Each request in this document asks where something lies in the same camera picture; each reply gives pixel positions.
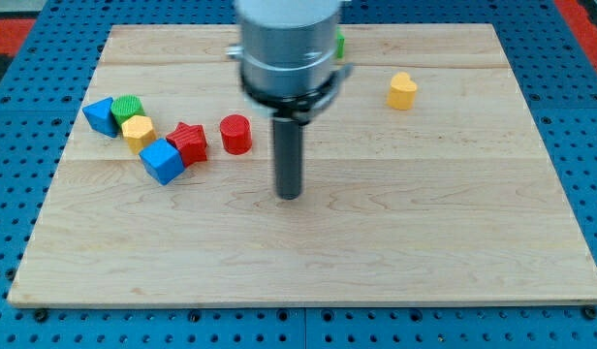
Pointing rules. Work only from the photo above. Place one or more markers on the green cylinder block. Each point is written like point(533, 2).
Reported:
point(125, 107)

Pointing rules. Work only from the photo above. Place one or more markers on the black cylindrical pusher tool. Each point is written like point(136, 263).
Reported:
point(287, 141)

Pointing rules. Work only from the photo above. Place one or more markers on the light wooden board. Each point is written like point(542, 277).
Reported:
point(452, 203)

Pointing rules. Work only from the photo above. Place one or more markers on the blue cube block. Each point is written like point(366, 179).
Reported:
point(162, 161)

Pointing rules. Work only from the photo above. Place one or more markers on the red cylinder block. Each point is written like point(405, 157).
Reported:
point(236, 134)

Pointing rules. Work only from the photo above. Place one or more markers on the red star block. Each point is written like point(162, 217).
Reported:
point(190, 142)

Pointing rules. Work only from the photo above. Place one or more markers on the blue triangle block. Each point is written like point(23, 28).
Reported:
point(100, 117)

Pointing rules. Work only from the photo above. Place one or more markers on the yellow heart block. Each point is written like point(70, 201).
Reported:
point(402, 93)

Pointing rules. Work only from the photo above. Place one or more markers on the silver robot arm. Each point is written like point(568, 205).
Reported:
point(286, 53)

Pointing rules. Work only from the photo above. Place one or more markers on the yellow hexagon block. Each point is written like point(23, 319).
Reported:
point(138, 132)

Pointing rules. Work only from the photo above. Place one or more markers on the green star block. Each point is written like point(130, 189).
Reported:
point(340, 44)

